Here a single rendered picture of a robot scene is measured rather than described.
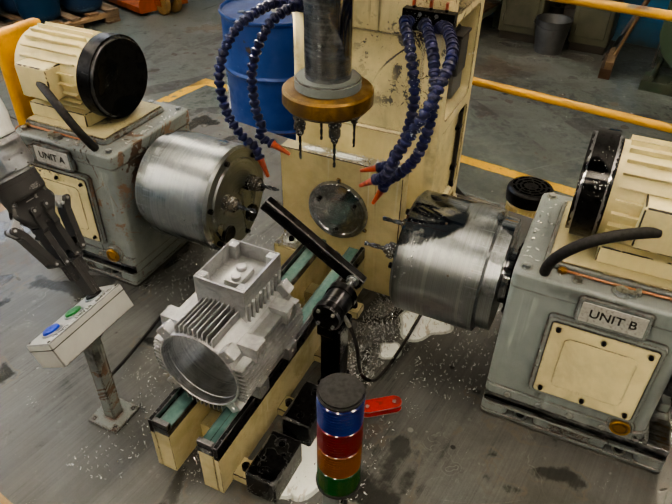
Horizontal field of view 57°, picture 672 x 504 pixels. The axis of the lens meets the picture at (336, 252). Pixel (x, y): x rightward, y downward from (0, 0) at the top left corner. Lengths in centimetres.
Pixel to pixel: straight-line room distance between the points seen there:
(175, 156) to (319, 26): 45
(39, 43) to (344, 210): 76
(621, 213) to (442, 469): 55
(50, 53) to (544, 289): 113
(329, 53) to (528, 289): 54
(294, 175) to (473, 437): 69
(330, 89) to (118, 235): 65
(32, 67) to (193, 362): 73
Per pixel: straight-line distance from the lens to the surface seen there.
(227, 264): 112
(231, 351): 100
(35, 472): 131
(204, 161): 137
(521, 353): 119
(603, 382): 118
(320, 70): 118
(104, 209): 153
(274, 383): 120
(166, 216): 142
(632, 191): 105
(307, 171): 143
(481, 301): 116
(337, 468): 85
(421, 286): 117
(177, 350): 114
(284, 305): 109
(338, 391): 77
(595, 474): 130
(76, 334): 113
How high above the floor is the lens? 180
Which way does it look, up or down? 37 degrees down
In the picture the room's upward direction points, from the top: 1 degrees clockwise
